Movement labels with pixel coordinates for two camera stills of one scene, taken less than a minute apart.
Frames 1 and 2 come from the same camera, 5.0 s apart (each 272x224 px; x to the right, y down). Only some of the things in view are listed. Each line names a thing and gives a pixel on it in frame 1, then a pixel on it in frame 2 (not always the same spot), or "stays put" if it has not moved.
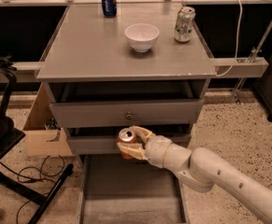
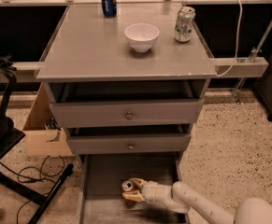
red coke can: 129,135 → 127,187
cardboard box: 41,142 stays put
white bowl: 141,36 stays put
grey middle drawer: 103,138 stays put
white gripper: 156,151 → 151,191
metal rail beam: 243,67 stays put
